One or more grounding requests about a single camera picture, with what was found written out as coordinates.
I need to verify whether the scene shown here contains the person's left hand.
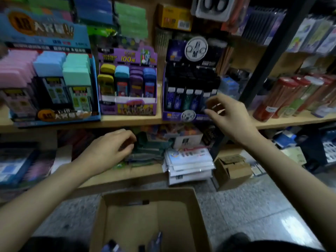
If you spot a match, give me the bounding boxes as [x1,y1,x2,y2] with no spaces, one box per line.
[76,128,137,176]

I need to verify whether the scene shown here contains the person's right hand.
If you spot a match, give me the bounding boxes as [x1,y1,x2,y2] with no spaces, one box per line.
[205,93,260,145]

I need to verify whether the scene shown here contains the wooden shelf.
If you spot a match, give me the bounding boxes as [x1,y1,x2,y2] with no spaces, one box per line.
[0,0,336,200]

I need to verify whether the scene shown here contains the black and white display box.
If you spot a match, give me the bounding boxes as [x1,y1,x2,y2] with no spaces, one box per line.
[163,36,229,122]

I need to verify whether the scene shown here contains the purple display box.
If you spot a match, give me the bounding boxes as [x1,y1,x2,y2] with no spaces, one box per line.
[97,47,158,116]

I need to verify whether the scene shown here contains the brown cardboard box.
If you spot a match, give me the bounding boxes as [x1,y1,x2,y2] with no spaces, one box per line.
[89,188,213,252]

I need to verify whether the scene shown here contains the pile of pencil lead cases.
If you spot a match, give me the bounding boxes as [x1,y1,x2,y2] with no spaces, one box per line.
[102,231,163,252]

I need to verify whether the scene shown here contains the blue display box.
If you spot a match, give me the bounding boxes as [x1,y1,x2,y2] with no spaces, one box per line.
[0,8,102,128]

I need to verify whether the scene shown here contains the person's left forearm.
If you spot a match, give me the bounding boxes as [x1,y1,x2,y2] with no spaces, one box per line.
[0,162,95,252]

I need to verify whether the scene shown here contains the person's right forearm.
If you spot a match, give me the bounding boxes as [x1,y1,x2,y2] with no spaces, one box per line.
[244,134,336,252]

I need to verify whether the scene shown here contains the heap of green teal packs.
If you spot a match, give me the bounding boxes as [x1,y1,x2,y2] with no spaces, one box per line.
[126,128,174,166]

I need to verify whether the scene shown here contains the red cylinder containers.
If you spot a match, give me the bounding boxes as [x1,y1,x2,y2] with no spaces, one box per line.
[253,75,336,123]

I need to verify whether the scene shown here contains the white printed carton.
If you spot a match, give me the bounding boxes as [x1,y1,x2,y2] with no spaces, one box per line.
[173,135,204,150]

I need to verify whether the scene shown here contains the small open brown carton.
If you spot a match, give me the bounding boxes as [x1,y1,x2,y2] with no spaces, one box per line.
[214,155,254,191]

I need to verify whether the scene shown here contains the stack of white packets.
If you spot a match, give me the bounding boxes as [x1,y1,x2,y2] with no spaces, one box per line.
[163,147,216,186]

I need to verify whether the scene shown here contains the black plastic basket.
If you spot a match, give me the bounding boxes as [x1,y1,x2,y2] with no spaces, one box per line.
[302,126,336,166]

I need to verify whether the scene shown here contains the row of dark blue refills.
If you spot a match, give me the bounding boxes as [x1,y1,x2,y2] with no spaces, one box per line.
[241,8,287,45]

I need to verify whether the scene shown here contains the hanging white blister package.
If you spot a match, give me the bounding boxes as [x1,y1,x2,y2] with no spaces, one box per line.
[195,0,237,22]

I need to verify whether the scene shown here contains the yellow carton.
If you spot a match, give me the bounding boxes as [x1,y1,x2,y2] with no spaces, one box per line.
[157,3,193,32]

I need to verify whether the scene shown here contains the stack of green packets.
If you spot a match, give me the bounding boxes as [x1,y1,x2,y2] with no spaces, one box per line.
[113,1,149,41]

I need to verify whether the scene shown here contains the stack of blue packets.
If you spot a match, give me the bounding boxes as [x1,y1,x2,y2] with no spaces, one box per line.
[26,0,113,24]

